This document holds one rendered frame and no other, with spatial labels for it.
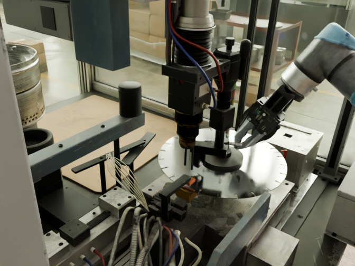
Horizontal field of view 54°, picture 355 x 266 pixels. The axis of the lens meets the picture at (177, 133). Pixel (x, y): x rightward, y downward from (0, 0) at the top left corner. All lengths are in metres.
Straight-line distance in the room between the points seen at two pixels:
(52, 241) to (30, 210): 0.60
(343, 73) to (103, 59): 0.47
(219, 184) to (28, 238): 0.65
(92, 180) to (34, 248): 0.97
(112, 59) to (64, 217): 0.44
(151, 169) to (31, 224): 1.03
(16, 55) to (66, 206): 0.61
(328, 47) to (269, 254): 0.47
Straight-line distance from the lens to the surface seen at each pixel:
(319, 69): 0.78
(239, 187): 0.82
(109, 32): 0.66
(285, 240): 0.91
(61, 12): 0.86
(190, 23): 0.61
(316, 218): 1.12
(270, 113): 0.79
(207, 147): 0.80
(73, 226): 0.82
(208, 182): 0.82
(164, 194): 0.73
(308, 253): 1.00
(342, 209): 1.02
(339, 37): 0.78
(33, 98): 1.22
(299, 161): 1.12
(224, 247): 0.61
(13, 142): 0.17
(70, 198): 0.99
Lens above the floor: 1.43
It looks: 28 degrees down
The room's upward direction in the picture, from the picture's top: 2 degrees clockwise
